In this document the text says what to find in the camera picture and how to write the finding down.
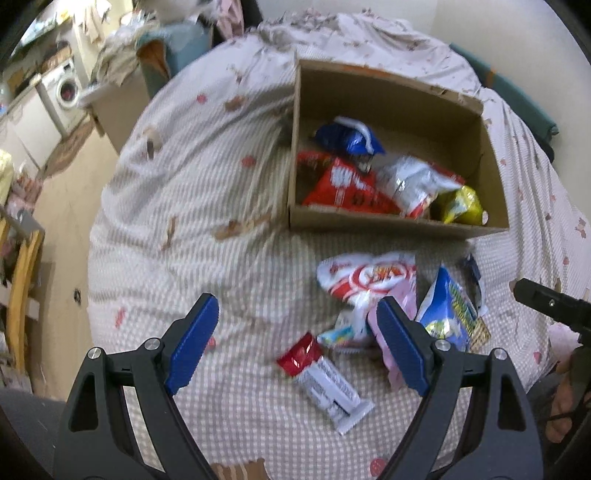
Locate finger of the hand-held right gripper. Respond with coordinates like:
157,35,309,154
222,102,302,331
513,278,591,332

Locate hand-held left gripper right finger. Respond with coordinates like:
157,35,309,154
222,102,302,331
376,296,543,480

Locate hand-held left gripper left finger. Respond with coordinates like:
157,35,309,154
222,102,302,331
53,293,220,480

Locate pink snack packet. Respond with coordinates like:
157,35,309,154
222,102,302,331
360,277,419,393

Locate small light blue packet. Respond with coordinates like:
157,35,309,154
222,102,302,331
318,320,375,354

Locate blue bag yellow-green label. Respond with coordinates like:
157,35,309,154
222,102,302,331
414,264,491,352

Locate white snack bag red swirl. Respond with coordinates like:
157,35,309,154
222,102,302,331
316,250,417,308

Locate small dark snack packet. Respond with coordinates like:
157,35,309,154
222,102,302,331
458,253,488,317

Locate silver bar wrapper red end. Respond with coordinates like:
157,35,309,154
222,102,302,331
276,331,375,435

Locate yellow snack packet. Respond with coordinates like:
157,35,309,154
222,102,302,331
431,185,489,226

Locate silver and red snack bag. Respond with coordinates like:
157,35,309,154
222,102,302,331
375,154,466,219

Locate large red snack bag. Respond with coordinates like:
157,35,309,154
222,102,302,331
297,151,402,216

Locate blue bag white stripe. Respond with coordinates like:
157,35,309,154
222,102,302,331
313,116,387,162

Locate brown cardboard box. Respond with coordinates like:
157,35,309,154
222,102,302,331
287,58,510,240

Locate person's foot in sandal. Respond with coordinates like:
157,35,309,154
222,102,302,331
545,360,589,444

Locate wooden chair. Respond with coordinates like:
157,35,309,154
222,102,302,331
0,217,44,370

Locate person's grey trouser leg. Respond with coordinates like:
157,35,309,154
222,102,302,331
0,390,65,480

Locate brown patterned rug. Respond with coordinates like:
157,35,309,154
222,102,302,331
44,121,95,178

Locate beige cabinet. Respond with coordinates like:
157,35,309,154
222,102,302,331
78,74,158,155

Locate pale yellow clothing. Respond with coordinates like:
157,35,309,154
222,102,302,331
0,150,14,204

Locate white kitchen cabinets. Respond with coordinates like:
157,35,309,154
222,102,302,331
0,88,63,171

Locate white washing machine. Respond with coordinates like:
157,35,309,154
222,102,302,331
41,56,90,134

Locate pile of beige clothes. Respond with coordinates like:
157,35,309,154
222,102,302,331
90,25,153,86

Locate teal cushioned chair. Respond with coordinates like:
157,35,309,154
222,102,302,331
137,23,214,100

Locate pink curtain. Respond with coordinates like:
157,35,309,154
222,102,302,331
215,0,245,40

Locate hanging beige towel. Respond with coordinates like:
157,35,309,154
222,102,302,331
74,7,105,44

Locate white and grey cat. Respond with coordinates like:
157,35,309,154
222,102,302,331
139,0,218,21

